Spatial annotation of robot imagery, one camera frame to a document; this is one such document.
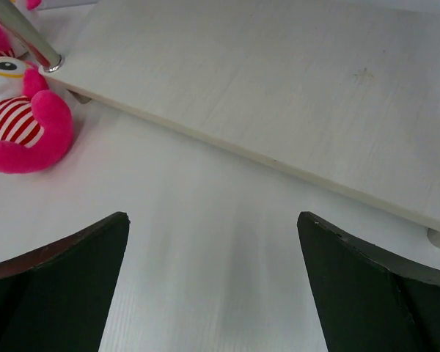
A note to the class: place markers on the white two-tier shelf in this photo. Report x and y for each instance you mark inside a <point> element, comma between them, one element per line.
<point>343,94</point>

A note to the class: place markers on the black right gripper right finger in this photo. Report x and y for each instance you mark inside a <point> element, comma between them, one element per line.
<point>367,298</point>

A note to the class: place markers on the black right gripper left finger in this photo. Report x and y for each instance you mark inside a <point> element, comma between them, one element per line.
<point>57,297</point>

